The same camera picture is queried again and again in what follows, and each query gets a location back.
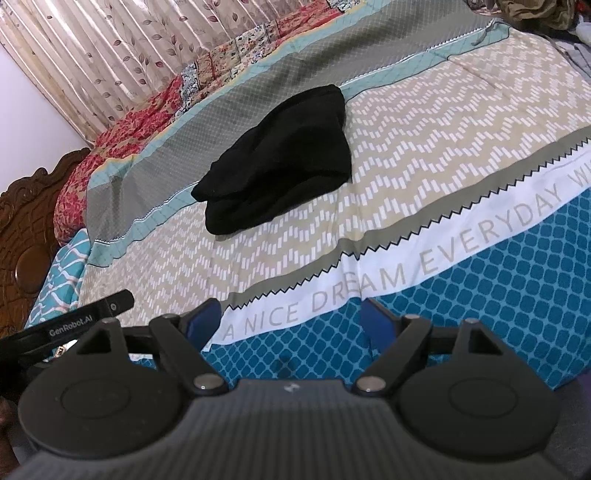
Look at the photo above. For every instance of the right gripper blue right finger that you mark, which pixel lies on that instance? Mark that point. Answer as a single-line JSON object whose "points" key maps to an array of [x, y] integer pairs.
{"points": [[381, 326]]}

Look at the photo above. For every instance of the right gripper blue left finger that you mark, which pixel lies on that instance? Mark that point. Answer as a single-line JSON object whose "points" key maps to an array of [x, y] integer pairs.
{"points": [[200, 324]]}

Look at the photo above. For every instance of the black pants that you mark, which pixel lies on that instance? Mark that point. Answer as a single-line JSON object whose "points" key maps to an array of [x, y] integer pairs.
{"points": [[297, 153]]}

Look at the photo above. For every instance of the teal white patterned pillow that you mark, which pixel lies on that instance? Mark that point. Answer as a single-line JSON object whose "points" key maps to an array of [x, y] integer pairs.
{"points": [[60, 291]]}

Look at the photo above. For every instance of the carved wooden headboard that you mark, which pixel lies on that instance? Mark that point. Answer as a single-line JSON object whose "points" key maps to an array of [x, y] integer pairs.
{"points": [[28, 245]]}

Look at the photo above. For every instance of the red floral patchwork quilt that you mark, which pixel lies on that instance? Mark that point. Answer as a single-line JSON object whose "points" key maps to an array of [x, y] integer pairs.
{"points": [[175, 92]]}

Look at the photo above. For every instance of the patterned bedsheet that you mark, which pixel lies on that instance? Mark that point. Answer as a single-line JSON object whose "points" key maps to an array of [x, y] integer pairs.
{"points": [[469, 198]]}

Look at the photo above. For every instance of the leaf pattern curtain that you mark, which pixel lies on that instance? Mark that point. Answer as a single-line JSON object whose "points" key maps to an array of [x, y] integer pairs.
{"points": [[96, 60]]}

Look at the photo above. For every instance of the crumpled olive patterned cloth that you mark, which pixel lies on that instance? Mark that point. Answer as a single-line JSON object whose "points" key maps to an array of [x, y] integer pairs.
{"points": [[542, 14]]}

